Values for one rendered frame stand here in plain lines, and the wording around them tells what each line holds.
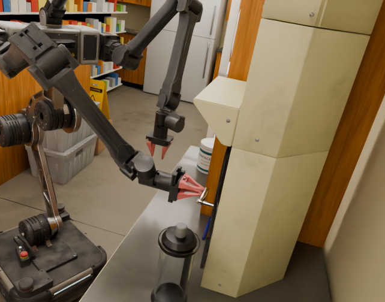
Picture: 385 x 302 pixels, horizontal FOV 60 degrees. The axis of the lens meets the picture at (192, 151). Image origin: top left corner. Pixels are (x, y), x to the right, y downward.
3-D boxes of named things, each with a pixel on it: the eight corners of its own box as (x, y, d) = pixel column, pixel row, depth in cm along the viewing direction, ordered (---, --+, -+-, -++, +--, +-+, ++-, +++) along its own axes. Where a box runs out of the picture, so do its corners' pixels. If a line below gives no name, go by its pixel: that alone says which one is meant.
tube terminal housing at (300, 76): (283, 244, 127) (356, 31, 95) (282, 313, 98) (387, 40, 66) (219, 226, 131) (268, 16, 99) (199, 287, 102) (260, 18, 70)
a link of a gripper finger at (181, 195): (204, 186, 98) (173, 177, 99) (199, 206, 101) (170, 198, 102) (208, 175, 104) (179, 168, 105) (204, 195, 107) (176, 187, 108)
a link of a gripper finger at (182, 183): (203, 188, 98) (173, 180, 100) (199, 208, 101) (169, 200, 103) (207, 178, 104) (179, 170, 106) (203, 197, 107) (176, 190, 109)
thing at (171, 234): (201, 243, 89) (205, 223, 86) (185, 263, 81) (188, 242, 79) (172, 229, 93) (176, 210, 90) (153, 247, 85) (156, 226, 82)
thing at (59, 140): (99, 133, 342) (101, 102, 328) (65, 156, 288) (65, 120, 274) (63, 123, 349) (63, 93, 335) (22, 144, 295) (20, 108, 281)
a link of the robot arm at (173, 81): (194, 5, 137) (178, -7, 128) (205, 5, 134) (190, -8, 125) (170, 108, 140) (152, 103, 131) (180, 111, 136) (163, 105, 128)
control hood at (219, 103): (245, 112, 111) (252, 82, 107) (231, 147, 82) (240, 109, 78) (212, 104, 113) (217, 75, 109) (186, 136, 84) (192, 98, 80)
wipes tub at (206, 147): (223, 166, 178) (228, 141, 172) (218, 178, 166) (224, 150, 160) (199, 160, 180) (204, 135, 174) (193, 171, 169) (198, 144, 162)
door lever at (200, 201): (219, 196, 104) (220, 189, 103) (213, 211, 96) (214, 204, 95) (202, 192, 105) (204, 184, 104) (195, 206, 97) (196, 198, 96)
